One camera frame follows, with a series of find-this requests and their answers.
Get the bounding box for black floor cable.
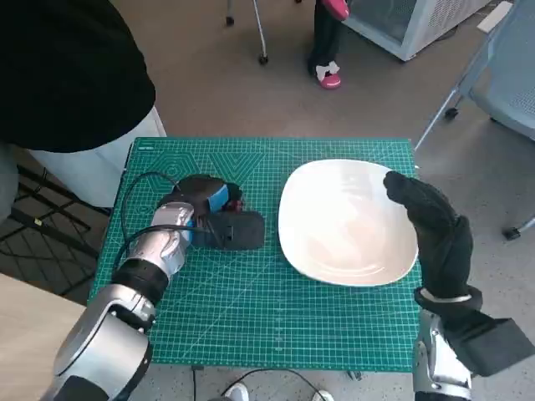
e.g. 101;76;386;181
191;366;318;401

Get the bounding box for black wire rack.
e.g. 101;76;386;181
0;162;113;293

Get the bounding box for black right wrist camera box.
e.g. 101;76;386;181
447;317;535;377

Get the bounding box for grey wheeled chair frame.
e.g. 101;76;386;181
225;0;271;66

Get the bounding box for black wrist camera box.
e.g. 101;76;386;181
447;317;535;377
192;210;267;252

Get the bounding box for white plate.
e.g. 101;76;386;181
278;159;420;287

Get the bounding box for white mesh cabinet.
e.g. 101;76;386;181
342;0;501;63

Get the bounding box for person with pink shoes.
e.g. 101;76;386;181
308;0;350;89

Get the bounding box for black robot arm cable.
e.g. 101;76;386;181
115;171;212;268

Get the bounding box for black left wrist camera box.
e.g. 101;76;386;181
192;210;267;252

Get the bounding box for green cutting mat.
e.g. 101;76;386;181
88;136;421;373

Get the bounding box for grey blue chair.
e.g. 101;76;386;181
413;0;535;240

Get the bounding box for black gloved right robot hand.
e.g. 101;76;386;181
383;170;476;300

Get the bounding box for beige wooden desk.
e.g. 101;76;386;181
0;273;87;401

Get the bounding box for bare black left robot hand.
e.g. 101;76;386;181
171;175;246;218

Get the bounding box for person in black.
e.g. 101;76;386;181
0;0;156;226

